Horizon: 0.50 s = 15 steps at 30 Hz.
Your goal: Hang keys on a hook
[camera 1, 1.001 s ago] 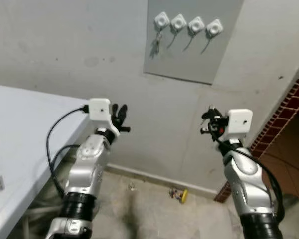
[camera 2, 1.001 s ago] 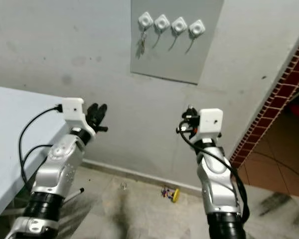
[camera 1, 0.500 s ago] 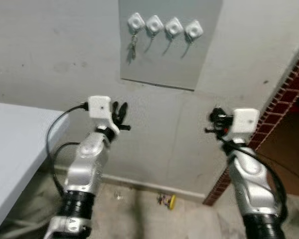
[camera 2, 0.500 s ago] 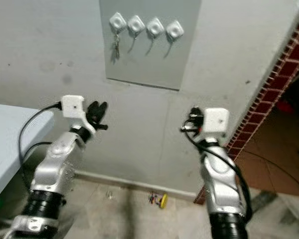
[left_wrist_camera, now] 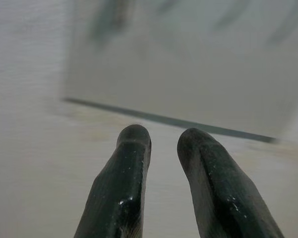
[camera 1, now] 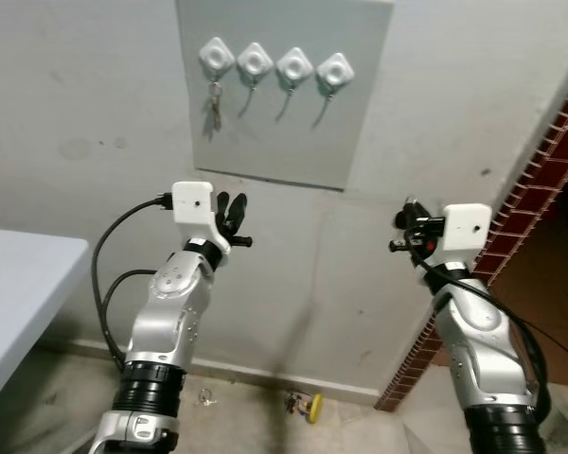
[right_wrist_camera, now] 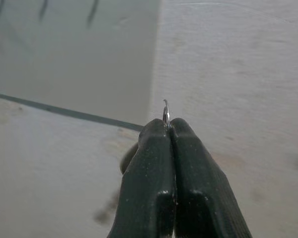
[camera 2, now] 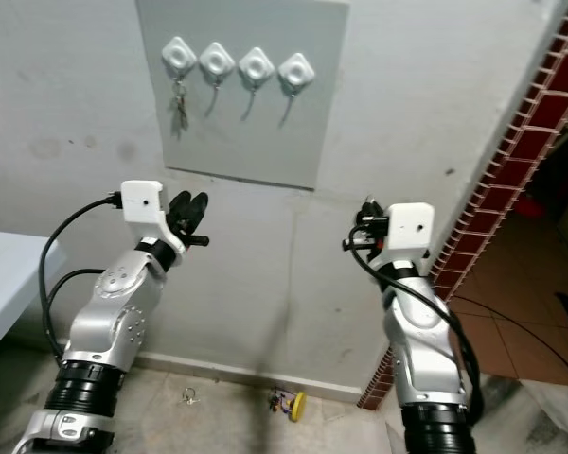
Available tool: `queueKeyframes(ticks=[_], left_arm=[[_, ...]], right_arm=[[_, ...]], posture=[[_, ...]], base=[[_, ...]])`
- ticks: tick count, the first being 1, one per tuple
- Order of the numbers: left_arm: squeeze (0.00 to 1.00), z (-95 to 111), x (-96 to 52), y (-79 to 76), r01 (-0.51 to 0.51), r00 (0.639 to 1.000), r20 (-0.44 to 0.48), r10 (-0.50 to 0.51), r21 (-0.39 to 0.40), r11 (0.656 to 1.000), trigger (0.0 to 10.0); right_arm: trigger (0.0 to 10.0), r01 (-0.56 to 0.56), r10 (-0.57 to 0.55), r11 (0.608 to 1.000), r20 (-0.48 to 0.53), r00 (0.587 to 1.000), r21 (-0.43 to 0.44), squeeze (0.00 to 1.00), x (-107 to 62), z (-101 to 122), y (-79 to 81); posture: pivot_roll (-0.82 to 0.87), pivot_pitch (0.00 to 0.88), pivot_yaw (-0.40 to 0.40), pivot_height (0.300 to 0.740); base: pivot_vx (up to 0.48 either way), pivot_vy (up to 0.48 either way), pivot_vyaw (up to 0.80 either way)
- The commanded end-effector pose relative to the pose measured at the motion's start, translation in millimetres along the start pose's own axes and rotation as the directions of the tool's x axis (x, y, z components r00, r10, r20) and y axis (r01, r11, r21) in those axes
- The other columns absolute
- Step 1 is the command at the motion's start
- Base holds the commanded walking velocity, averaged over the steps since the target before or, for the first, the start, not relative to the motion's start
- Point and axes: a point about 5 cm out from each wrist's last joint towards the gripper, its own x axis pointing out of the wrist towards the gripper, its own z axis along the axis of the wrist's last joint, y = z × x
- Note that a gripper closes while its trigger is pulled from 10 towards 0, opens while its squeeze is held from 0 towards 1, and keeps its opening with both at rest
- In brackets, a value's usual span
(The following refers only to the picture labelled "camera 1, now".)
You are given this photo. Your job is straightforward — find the metal keys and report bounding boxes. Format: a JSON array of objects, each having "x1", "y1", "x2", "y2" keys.
[{"x1": 205, "y1": 80, "x2": 225, "y2": 132}]

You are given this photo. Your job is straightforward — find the yellow colourful small object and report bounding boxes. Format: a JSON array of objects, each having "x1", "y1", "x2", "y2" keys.
[{"x1": 283, "y1": 392, "x2": 325, "y2": 425}]

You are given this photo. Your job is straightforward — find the white table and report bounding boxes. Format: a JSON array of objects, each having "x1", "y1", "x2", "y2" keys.
[{"x1": 0, "y1": 227, "x2": 92, "y2": 418}]

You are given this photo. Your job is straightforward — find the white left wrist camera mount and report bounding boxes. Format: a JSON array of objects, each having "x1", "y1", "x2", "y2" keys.
[{"x1": 170, "y1": 181, "x2": 234, "y2": 257}]

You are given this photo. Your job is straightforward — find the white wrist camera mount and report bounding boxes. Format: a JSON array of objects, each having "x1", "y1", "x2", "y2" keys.
[
  {"x1": 170, "y1": 181, "x2": 234, "y2": 257},
  {"x1": 424, "y1": 201, "x2": 491, "y2": 281}
]

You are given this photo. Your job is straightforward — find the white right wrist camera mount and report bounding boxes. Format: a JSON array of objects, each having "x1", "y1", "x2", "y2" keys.
[{"x1": 424, "y1": 201, "x2": 491, "y2": 281}]

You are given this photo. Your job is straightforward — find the grey wall board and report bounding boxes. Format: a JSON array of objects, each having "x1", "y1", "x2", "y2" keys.
[{"x1": 174, "y1": 0, "x2": 395, "y2": 193}]

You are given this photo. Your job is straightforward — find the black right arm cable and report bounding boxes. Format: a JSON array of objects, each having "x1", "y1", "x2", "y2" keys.
[{"x1": 415, "y1": 253, "x2": 552, "y2": 424}]

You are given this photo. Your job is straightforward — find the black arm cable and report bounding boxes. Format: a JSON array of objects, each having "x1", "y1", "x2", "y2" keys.
[
  {"x1": 90, "y1": 193, "x2": 177, "y2": 372},
  {"x1": 415, "y1": 253, "x2": 552, "y2": 424}
]

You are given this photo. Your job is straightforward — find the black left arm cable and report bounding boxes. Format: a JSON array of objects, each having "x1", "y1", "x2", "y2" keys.
[{"x1": 90, "y1": 193, "x2": 177, "y2": 372}]

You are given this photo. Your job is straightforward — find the thin black floor cable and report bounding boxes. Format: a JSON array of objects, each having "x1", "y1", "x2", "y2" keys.
[{"x1": 505, "y1": 320, "x2": 568, "y2": 372}]

